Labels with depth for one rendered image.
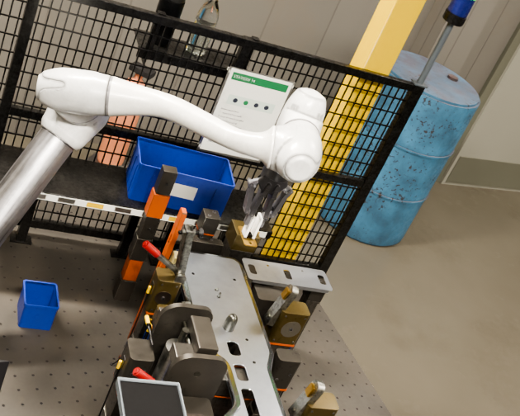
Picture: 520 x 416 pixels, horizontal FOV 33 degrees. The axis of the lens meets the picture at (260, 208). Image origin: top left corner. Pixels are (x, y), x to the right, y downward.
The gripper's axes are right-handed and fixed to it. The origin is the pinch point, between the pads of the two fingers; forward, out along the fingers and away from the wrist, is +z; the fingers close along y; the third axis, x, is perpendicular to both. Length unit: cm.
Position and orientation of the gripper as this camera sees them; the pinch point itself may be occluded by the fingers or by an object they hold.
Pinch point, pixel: (252, 224)
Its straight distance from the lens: 235.2
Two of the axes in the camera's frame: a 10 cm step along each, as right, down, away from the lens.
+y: 9.0, 1.6, 4.1
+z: -3.6, 7.9, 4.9
